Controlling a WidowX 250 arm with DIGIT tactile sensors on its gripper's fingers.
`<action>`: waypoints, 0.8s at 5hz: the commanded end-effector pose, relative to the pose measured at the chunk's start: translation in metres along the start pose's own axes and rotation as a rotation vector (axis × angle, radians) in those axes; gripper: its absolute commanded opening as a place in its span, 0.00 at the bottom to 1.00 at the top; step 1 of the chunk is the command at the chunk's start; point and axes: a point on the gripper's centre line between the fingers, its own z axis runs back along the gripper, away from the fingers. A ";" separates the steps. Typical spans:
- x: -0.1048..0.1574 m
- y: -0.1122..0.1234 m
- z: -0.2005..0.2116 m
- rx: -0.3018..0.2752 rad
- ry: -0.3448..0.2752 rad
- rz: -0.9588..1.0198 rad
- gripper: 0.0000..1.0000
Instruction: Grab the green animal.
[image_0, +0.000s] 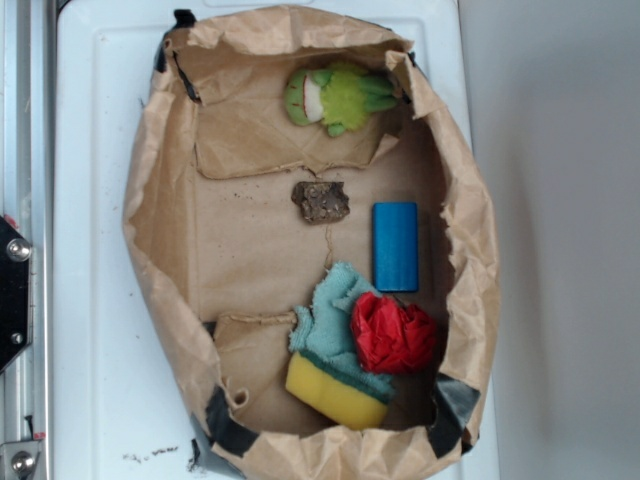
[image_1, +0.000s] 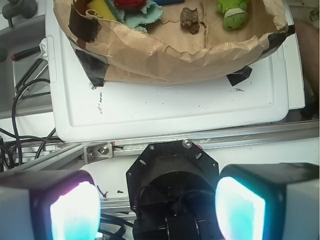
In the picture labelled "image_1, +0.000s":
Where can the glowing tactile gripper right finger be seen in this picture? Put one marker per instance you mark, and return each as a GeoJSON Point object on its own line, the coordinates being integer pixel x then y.
{"type": "Point", "coordinates": [273, 201]}

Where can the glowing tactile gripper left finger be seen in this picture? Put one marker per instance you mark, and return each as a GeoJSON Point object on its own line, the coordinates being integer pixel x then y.
{"type": "Point", "coordinates": [49, 205]}

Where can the green plush frog toy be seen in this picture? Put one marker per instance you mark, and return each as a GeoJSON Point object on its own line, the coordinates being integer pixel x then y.
{"type": "Point", "coordinates": [234, 13]}

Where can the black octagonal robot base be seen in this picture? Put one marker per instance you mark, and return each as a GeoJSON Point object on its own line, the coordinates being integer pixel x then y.
{"type": "Point", "coordinates": [171, 189]}

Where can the white plastic lid board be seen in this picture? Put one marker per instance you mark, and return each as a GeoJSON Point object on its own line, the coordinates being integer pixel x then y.
{"type": "Point", "coordinates": [119, 110]}

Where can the brown paper bag tray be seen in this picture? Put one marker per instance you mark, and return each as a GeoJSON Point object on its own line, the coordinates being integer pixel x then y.
{"type": "Point", "coordinates": [109, 50]}

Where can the grey metal clamp knob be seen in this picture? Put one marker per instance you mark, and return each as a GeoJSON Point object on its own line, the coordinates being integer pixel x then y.
{"type": "Point", "coordinates": [25, 8]}

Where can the brown owl figurine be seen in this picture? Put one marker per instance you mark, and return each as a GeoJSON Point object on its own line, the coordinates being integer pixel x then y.
{"type": "Point", "coordinates": [189, 20]}

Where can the yellow green sponge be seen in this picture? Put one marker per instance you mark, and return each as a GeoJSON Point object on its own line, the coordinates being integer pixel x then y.
{"type": "Point", "coordinates": [102, 10]}

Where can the teal terry cloth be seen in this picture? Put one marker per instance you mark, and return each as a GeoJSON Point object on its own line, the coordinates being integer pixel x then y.
{"type": "Point", "coordinates": [138, 17]}

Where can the red crumpled paper ball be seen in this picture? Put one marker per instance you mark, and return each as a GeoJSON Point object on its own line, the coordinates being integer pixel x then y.
{"type": "Point", "coordinates": [125, 4]}

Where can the blue rectangular block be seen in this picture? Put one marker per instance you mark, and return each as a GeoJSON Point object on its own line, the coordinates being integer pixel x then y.
{"type": "Point", "coordinates": [168, 2]}

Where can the aluminium extrusion rail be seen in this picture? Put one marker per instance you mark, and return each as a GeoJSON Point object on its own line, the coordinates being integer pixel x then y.
{"type": "Point", "coordinates": [286, 142]}

